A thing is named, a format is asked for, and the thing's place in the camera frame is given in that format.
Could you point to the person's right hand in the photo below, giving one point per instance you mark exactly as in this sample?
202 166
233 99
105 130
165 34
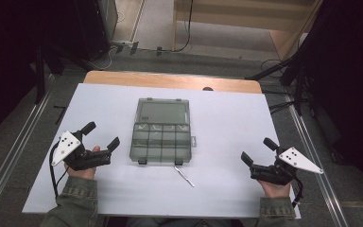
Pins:
275 190

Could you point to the thin silver metal tool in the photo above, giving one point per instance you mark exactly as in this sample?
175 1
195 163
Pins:
184 176

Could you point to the aluminium floor rail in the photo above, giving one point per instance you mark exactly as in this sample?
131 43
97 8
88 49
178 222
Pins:
315 151
11 157

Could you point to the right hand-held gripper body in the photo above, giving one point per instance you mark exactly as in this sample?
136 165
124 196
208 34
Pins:
296 159

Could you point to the dark cabinet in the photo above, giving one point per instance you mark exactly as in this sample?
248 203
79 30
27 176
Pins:
97 25

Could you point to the white board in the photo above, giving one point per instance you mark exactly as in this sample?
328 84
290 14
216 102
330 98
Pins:
227 126

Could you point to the wooden table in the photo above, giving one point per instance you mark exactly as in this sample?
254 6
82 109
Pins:
170 80

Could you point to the black metal stand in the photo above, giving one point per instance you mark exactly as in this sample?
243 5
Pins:
40 75
297 82

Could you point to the light wooden furniture frame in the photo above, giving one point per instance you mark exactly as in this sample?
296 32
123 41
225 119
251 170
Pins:
242 15

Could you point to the person's left hand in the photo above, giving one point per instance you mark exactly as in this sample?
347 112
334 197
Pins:
83 174

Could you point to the clear grey plastic organizer box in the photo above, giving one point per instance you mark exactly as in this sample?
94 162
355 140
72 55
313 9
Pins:
162 142

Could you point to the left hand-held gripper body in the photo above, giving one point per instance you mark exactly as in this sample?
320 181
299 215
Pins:
66 145

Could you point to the small dark round object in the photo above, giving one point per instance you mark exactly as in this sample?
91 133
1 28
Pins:
207 89

